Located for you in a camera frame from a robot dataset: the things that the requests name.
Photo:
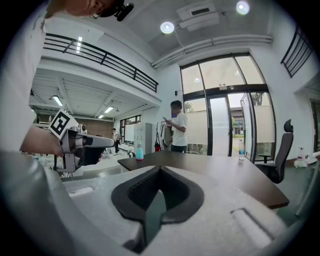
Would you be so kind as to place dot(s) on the black office chair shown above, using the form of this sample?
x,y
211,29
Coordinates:
x,y
285,150

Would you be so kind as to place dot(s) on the black head-worn camera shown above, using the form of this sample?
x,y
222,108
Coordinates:
x,y
123,12

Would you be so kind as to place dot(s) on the clothes rack with garments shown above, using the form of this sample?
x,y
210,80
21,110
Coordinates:
x,y
165,135

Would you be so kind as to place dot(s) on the clear water bottle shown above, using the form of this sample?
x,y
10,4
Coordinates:
x,y
241,151

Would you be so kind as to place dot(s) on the white ceiling pipes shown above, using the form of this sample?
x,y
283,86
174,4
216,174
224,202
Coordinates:
x,y
212,43

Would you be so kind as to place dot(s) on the long black balcony railing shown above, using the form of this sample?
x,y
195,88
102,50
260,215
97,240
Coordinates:
x,y
105,56

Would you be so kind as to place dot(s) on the teal spray bottle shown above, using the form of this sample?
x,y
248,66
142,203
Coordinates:
x,y
139,153

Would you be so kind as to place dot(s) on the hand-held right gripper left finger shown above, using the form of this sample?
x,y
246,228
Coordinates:
x,y
95,200

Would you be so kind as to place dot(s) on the person's left forearm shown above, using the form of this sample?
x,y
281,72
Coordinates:
x,y
40,142

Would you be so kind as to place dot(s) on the emergency light above door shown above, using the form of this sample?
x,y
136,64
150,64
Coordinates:
x,y
228,87

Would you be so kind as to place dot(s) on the black framed glass entrance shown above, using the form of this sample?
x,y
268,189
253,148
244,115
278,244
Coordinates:
x,y
217,72

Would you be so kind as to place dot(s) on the dark wooden table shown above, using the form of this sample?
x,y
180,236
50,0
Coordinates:
x,y
212,170

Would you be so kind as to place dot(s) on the short black balcony railing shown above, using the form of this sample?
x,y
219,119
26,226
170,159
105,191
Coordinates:
x,y
296,52

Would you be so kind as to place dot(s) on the white gripper-mounted camera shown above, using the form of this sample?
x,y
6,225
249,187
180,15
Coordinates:
x,y
82,129

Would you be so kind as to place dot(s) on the grey metal lockers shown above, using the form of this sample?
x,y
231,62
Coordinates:
x,y
143,135

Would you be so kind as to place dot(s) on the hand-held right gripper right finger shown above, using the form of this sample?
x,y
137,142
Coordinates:
x,y
215,225

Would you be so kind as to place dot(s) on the white wheeled robot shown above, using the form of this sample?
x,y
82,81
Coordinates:
x,y
131,154

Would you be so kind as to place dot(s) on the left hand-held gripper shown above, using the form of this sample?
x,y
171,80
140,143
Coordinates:
x,y
68,145

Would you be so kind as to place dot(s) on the white floor machine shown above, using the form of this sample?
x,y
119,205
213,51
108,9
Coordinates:
x,y
301,161

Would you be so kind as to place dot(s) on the round ceiling light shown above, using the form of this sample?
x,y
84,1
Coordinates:
x,y
242,7
167,27

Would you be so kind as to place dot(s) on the person's white shirt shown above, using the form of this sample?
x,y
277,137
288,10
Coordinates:
x,y
17,87

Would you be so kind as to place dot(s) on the red hanging bag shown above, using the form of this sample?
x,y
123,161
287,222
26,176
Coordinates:
x,y
157,148

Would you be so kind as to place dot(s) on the white ceiling air conditioner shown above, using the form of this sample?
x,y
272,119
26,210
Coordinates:
x,y
197,17

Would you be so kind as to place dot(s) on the white legged side table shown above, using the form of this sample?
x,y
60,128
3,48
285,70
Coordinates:
x,y
308,190

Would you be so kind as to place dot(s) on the person's head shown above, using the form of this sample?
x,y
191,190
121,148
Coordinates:
x,y
75,6

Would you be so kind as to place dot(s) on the person's left hand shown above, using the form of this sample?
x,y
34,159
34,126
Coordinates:
x,y
101,157

